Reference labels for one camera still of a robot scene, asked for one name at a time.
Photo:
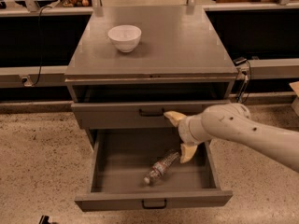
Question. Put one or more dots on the black drawer handle upper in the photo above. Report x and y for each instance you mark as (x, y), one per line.
(151, 113)

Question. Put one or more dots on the black drawer handle lower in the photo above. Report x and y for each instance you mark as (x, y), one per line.
(154, 204)

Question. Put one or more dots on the clear plastic water bottle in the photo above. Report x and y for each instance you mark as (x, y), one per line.
(161, 166)

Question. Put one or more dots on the grey drawer cabinet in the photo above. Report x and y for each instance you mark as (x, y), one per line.
(179, 58)

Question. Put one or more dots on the white ceramic bowl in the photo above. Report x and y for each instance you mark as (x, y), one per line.
(125, 38)

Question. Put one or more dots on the small black box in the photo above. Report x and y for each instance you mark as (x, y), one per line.
(239, 60)

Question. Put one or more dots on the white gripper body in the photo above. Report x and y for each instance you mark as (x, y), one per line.
(185, 130)

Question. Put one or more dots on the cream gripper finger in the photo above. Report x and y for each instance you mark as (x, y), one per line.
(174, 117)
(187, 152)

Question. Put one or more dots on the open grey middle drawer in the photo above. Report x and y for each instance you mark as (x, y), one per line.
(121, 159)

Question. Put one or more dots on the black drawer handle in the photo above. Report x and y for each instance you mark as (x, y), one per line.
(154, 204)
(151, 113)

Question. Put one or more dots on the black object floor bottom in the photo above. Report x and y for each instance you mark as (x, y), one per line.
(44, 220)

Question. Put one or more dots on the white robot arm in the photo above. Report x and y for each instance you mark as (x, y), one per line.
(232, 122)

